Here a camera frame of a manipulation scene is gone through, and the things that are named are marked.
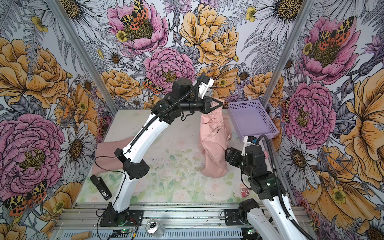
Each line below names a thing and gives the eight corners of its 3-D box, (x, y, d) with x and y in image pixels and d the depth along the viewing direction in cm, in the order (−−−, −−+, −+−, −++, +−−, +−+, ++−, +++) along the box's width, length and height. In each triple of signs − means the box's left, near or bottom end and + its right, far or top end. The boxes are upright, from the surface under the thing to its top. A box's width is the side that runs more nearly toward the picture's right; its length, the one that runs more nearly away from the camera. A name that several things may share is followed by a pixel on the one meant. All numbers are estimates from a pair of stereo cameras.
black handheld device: (94, 181, 88) (88, 177, 83) (100, 177, 90) (95, 173, 85) (107, 201, 81) (102, 198, 77) (114, 196, 83) (109, 193, 78)
